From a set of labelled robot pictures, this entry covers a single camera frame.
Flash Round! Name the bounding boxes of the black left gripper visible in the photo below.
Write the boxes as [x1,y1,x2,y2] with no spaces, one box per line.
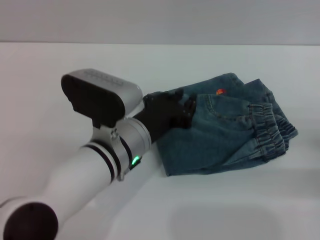
[131,88,198,145]

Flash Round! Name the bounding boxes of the blue denim shorts basketball print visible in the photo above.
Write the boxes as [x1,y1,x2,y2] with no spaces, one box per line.
[143,72,299,177]

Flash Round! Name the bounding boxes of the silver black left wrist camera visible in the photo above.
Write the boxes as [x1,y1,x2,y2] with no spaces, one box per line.
[60,68,144,130]

